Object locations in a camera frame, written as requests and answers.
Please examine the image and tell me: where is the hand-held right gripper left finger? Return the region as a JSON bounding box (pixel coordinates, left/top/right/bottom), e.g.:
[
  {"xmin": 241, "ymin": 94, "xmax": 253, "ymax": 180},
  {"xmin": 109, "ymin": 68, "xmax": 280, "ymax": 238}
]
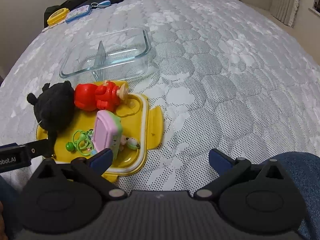
[{"xmin": 23, "ymin": 148, "xmax": 128, "ymax": 202}]

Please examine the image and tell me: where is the blue keychain tag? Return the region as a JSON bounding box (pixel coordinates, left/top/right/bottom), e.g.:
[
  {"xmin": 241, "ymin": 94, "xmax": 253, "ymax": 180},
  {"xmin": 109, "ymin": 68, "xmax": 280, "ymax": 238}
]
[{"xmin": 90, "ymin": 0, "xmax": 111, "ymax": 9}]

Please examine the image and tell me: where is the green keychain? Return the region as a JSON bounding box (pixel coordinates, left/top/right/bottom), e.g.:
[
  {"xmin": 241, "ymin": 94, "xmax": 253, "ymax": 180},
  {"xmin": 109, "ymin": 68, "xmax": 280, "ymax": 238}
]
[{"xmin": 65, "ymin": 129, "xmax": 97, "ymax": 156}]

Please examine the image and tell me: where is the clear glass container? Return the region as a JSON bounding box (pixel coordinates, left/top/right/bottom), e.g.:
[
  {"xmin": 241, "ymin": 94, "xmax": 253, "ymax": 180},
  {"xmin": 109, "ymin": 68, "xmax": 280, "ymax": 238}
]
[{"xmin": 59, "ymin": 28, "xmax": 152, "ymax": 81}]

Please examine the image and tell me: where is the small white dog figure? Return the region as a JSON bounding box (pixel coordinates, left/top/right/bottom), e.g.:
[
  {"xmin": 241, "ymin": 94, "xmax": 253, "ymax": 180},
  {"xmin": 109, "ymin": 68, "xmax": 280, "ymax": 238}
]
[{"xmin": 121, "ymin": 135, "xmax": 141, "ymax": 152}]

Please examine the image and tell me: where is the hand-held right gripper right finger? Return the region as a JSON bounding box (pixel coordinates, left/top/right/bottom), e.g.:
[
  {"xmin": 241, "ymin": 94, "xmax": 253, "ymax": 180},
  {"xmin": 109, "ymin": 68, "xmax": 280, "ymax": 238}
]
[{"xmin": 192, "ymin": 148, "xmax": 298, "ymax": 202}]

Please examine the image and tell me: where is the yellow container lid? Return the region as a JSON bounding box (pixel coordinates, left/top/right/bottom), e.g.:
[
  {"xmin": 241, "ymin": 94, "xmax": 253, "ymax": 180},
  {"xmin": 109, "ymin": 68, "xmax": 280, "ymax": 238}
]
[{"xmin": 36, "ymin": 80, "xmax": 164, "ymax": 181}]

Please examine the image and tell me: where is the small yellow lidded container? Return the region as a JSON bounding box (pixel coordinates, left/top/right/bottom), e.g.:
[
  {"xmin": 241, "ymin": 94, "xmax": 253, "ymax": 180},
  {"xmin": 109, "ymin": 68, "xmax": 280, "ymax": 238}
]
[{"xmin": 47, "ymin": 8, "xmax": 70, "ymax": 27}]

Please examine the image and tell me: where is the blue printed tin case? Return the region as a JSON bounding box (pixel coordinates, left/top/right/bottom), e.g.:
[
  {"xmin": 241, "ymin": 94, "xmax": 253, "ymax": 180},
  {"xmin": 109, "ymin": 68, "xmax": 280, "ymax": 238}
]
[{"xmin": 65, "ymin": 5, "xmax": 92, "ymax": 24}]

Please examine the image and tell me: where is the black plush toy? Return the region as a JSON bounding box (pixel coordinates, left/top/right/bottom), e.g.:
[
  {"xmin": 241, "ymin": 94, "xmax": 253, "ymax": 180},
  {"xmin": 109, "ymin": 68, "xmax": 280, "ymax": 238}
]
[{"xmin": 26, "ymin": 80, "xmax": 76, "ymax": 156}]

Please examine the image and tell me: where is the pink and green toy box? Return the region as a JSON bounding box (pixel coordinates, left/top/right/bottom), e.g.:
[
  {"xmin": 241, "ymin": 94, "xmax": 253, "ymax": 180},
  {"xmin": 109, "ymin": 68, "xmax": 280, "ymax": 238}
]
[{"xmin": 94, "ymin": 110, "xmax": 123, "ymax": 159}]

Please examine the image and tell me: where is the beige curtain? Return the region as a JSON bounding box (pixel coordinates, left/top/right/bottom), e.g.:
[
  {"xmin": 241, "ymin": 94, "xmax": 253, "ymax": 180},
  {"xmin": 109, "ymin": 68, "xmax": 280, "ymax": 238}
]
[{"xmin": 271, "ymin": 0, "xmax": 301, "ymax": 27}]

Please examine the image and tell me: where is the person's right leg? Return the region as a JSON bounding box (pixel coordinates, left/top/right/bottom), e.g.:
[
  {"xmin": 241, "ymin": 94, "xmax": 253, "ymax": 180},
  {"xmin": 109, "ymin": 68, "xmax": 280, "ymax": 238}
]
[{"xmin": 269, "ymin": 152, "xmax": 320, "ymax": 240}]

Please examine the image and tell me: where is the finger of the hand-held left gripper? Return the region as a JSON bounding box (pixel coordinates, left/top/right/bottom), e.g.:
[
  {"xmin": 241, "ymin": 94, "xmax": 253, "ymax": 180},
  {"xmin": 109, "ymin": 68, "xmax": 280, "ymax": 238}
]
[{"xmin": 26, "ymin": 138, "xmax": 54, "ymax": 159}]

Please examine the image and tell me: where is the red toy figure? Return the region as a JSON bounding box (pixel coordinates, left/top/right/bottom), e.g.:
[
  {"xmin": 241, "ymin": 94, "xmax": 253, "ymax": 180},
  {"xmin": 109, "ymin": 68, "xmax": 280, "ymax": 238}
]
[{"xmin": 74, "ymin": 80, "xmax": 129, "ymax": 113}]

